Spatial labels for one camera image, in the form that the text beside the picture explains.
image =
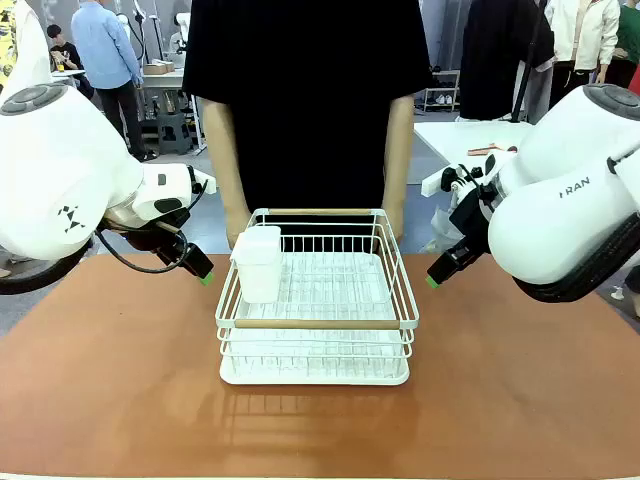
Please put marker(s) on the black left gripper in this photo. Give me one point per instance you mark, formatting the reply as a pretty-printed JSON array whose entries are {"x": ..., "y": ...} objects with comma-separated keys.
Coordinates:
[{"x": 150, "y": 235}]

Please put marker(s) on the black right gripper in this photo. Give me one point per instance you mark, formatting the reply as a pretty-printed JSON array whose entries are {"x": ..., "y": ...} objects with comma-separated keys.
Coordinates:
[{"x": 472, "y": 220}]

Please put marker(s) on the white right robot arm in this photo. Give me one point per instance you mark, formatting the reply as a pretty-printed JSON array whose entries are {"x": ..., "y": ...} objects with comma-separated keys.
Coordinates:
[{"x": 565, "y": 200}]

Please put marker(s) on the person's right forearm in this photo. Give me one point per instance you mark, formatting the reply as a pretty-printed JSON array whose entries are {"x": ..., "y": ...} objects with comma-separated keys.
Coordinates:
[{"x": 220, "y": 150}]

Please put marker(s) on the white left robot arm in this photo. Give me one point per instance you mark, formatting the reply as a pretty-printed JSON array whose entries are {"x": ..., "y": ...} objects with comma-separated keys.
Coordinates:
[{"x": 60, "y": 165}]

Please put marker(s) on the person's left forearm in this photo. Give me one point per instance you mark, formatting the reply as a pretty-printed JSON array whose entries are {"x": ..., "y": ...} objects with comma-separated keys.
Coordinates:
[{"x": 397, "y": 150}]

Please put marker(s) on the person's right hand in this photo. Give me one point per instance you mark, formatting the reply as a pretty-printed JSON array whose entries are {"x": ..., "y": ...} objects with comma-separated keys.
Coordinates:
[{"x": 236, "y": 231}]

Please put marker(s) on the person's left hand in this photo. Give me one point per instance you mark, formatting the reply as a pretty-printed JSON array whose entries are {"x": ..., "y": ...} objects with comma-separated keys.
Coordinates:
[{"x": 394, "y": 222}]

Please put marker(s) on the clear plastic bag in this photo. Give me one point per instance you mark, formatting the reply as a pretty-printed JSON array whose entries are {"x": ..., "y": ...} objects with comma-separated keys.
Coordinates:
[{"x": 442, "y": 232}]

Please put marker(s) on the white side table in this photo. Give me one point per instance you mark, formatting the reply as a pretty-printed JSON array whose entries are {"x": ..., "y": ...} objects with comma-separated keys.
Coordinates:
[{"x": 465, "y": 137}]

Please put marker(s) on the grey step stool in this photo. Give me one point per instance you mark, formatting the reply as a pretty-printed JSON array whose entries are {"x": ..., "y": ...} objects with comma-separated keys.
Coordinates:
[{"x": 174, "y": 132}]

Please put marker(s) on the white sneaker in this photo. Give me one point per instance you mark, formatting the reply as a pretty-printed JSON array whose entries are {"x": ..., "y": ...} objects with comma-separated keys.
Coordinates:
[{"x": 617, "y": 294}]

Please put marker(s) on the white shoe rack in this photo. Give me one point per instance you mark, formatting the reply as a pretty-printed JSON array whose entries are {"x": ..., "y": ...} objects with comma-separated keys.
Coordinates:
[{"x": 442, "y": 92}]

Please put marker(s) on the background workbench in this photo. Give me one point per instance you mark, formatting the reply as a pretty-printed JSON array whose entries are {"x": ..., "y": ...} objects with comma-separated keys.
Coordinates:
[{"x": 165, "y": 82}]

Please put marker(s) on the cardboard box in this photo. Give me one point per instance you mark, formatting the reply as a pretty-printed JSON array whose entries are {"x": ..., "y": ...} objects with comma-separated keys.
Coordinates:
[{"x": 159, "y": 67}]

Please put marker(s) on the person in black t-shirt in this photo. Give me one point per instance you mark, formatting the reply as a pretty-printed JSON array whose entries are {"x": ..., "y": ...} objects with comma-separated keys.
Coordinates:
[{"x": 305, "y": 90}]

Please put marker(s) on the person in black coat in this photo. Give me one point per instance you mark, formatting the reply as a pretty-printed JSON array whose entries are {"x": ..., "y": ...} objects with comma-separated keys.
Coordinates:
[{"x": 500, "y": 60}]

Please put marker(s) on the black stand pole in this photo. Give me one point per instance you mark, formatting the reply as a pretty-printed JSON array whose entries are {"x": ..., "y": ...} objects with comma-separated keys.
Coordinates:
[{"x": 527, "y": 60}]

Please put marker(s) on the background white robot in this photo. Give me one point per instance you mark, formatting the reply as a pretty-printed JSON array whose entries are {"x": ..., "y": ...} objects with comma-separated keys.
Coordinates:
[{"x": 180, "y": 40}]

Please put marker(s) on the man in blue shirt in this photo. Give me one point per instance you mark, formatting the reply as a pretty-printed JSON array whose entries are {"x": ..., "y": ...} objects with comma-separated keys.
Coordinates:
[{"x": 105, "y": 50}]

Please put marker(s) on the seated person in black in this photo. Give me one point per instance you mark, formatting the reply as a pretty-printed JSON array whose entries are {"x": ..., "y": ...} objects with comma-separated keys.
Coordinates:
[{"x": 65, "y": 55}]

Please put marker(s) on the red garment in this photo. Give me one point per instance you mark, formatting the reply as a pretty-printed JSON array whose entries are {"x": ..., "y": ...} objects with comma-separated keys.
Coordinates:
[{"x": 635, "y": 82}]

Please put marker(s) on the person in white jacket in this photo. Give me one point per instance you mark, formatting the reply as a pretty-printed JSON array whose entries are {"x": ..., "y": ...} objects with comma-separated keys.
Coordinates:
[{"x": 585, "y": 35}]

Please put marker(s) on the person in green shirt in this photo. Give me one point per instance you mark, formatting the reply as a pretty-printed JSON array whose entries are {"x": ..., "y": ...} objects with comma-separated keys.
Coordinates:
[{"x": 627, "y": 40}]

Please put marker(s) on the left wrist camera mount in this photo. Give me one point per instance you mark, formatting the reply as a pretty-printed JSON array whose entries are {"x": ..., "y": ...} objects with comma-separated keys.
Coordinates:
[{"x": 202, "y": 181}]

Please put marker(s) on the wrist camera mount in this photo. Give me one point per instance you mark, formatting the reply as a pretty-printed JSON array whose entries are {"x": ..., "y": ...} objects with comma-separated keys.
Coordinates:
[
  {"x": 440, "y": 182},
  {"x": 202, "y": 181}
]

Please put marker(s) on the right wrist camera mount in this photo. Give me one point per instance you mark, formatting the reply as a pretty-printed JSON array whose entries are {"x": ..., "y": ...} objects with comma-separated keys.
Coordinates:
[{"x": 440, "y": 182}]

